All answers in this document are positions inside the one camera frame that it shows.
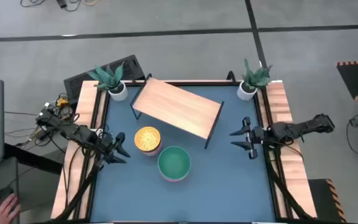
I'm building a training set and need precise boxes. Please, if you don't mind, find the yellow patterned ceramic bowl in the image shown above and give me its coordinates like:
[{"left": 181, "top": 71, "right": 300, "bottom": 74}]
[{"left": 134, "top": 126, "right": 162, "bottom": 153}]

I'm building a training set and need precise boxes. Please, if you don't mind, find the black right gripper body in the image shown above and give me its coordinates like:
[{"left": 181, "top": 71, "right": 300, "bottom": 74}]
[{"left": 242, "top": 116, "right": 272, "bottom": 161}]

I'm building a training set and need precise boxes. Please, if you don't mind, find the black perforated panel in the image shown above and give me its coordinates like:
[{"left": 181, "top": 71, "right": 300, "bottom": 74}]
[{"left": 63, "top": 55, "right": 146, "bottom": 101}]

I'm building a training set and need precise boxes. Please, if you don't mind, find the black computer mouse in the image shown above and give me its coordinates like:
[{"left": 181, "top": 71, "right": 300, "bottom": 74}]
[{"left": 0, "top": 185, "right": 15, "bottom": 208}]

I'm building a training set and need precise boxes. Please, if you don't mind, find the thin black cable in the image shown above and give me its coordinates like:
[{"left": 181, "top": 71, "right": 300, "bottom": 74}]
[{"left": 4, "top": 111, "right": 40, "bottom": 118}]

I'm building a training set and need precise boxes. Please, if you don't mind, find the person's hand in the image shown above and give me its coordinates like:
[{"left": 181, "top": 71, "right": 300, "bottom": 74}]
[{"left": 0, "top": 193, "right": 22, "bottom": 224}]

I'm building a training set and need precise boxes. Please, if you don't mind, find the black floor cable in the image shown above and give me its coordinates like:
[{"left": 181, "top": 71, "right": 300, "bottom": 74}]
[{"left": 19, "top": 0, "right": 83, "bottom": 12}]

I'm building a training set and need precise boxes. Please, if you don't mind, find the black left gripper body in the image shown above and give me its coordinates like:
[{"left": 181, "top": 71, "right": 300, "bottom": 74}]
[{"left": 99, "top": 134, "right": 119, "bottom": 165}]

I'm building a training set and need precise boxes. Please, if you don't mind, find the pink plastic bowl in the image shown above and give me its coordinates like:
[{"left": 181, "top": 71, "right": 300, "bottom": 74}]
[{"left": 160, "top": 173, "right": 190, "bottom": 183}]

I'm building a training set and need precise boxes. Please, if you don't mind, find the artificial plant in white pot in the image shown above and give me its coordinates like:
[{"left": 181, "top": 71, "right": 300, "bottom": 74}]
[
  {"left": 87, "top": 62, "right": 129, "bottom": 102},
  {"left": 236, "top": 58, "right": 273, "bottom": 101}
]

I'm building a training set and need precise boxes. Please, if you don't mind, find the black table frame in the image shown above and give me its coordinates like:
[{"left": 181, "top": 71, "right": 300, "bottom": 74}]
[{"left": 53, "top": 79, "right": 315, "bottom": 224}]

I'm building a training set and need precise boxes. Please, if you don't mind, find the green plastic bowl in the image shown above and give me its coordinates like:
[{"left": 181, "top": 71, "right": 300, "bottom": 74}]
[{"left": 157, "top": 146, "right": 192, "bottom": 180}]

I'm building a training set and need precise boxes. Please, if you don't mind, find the wooden shelf with black frame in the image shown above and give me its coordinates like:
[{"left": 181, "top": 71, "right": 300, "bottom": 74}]
[{"left": 130, "top": 73, "right": 225, "bottom": 150}]

